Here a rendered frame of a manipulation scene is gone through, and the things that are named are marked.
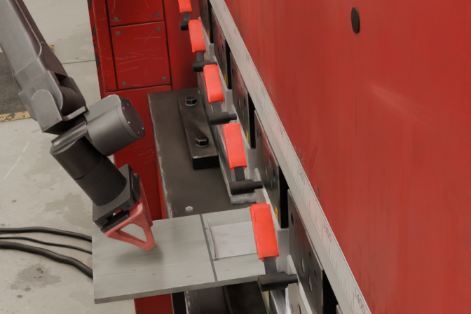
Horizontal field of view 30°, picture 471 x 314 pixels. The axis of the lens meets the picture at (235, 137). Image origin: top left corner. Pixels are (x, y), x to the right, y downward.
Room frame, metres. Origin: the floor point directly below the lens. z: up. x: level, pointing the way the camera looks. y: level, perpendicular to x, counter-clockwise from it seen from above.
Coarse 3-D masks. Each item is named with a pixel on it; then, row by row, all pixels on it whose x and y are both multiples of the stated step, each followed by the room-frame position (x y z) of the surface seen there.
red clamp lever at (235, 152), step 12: (228, 132) 1.00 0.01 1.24; (240, 132) 1.01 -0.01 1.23; (228, 144) 0.99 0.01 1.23; (240, 144) 0.99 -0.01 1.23; (228, 156) 0.98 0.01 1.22; (240, 156) 0.98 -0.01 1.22; (240, 168) 0.97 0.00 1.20; (240, 180) 0.96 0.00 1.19; (252, 180) 0.96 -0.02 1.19; (240, 192) 0.95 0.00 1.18; (252, 192) 0.95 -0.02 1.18
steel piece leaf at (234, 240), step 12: (216, 228) 1.14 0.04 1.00; (228, 228) 1.13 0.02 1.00; (240, 228) 1.13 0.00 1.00; (252, 228) 1.13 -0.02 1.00; (216, 240) 1.10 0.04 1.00; (228, 240) 1.10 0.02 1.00; (240, 240) 1.10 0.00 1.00; (252, 240) 1.10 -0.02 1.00; (216, 252) 1.07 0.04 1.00; (228, 252) 1.07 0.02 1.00; (240, 252) 1.07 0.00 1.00; (252, 252) 1.07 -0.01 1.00
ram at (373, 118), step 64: (256, 0) 0.96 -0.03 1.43; (320, 0) 0.66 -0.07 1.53; (384, 0) 0.50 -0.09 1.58; (448, 0) 0.40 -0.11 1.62; (256, 64) 0.98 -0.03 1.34; (320, 64) 0.66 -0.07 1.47; (384, 64) 0.50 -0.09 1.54; (448, 64) 0.40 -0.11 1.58; (320, 128) 0.66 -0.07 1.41; (384, 128) 0.50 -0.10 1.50; (448, 128) 0.39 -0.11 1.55; (320, 192) 0.67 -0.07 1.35; (384, 192) 0.49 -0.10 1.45; (448, 192) 0.39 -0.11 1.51; (320, 256) 0.67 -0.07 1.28; (384, 256) 0.49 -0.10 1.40; (448, 256) 0.38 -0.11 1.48
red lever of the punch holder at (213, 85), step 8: (208, 72) 1.20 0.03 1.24; (216, 72) 1.20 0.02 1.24; (208, 80) 1.19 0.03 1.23; (216, 80) 1.19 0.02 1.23; (208, 88) 1.18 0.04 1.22; (216, 88) 1.18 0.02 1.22; (208, 96) 1.17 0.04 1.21; (216, 96) 1.17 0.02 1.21; (216, 104) 1.17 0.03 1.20; (216, 112) 1.16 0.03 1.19; (224, 112) 1.15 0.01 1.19; (208, 120) 1.16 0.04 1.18; (216, 120) 1.14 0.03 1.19; (224, 120) 1.15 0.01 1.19; (232, 120) 1.15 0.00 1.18
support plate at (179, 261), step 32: (128, 224) 1.17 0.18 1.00; (160, 224) 1.16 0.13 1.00; (192, 224) 1.16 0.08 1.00; (224, 224) 1.15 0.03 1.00; (96, 256) 1.09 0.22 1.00; (128, 256) 1.08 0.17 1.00; (160, 256) 1.08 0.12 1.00; (192, 256) 1.07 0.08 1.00; (256, 256) 1.06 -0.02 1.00; (96, 288) 1.01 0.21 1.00; (128, 288) 1.00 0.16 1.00; (160, 288) 1.00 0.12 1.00; (192, 288) 1.00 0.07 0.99
